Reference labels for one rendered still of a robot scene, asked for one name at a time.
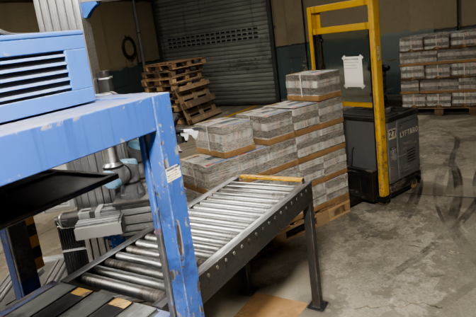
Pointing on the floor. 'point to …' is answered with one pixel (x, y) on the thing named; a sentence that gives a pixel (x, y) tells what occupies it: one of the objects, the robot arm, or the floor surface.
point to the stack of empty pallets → (170, 79)
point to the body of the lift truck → (394, 127)
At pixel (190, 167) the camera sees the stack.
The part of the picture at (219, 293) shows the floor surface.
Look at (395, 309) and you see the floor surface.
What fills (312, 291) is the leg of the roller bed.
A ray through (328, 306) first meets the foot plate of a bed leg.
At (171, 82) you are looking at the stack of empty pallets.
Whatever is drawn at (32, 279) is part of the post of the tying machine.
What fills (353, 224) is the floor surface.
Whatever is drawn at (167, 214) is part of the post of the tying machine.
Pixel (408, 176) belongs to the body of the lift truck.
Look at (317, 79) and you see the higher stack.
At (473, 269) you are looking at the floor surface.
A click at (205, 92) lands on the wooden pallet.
